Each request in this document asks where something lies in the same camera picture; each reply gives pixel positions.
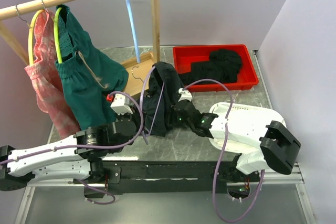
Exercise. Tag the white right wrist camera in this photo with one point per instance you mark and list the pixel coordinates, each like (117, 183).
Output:
(184, 94)

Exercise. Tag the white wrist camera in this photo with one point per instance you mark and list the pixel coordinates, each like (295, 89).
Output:
(120, 104)
(184, 94)

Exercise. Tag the blue hanger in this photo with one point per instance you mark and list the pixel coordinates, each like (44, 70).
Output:
(133, 30)

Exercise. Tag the purple hanger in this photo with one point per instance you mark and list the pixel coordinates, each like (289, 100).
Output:
(144, 135)

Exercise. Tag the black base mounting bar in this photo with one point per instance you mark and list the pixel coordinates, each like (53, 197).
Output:
(126, 177)

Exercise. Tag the dark navy shorts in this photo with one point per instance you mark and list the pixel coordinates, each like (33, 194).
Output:
(162, 94)

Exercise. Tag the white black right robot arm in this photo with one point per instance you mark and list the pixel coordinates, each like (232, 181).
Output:
(278, 148)

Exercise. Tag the red plastic bin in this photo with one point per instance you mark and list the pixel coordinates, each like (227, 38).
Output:
(185, 55)

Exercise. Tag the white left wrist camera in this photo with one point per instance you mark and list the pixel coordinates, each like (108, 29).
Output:
(120, 104)

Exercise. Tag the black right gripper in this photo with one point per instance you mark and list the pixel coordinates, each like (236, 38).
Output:
(174, 114)

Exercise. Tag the green shorts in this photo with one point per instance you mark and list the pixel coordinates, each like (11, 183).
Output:
(87, 74)

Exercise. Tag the lime green hanger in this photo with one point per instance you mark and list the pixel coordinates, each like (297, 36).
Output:
(56, 35)

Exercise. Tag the wooden clothes rack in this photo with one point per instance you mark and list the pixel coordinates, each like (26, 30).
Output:
(107, 23)

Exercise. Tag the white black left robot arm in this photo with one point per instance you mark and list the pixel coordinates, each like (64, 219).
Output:
(78, 156)

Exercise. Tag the black clothes in bin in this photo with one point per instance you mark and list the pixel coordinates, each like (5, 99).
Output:
(224, 66)

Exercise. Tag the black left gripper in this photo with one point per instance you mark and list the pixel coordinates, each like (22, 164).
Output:
(135, 116)

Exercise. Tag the yellow hanger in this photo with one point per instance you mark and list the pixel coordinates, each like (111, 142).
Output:
(31, 37)

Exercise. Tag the pink shorts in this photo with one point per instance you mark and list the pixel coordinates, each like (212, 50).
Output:
(45, 78)

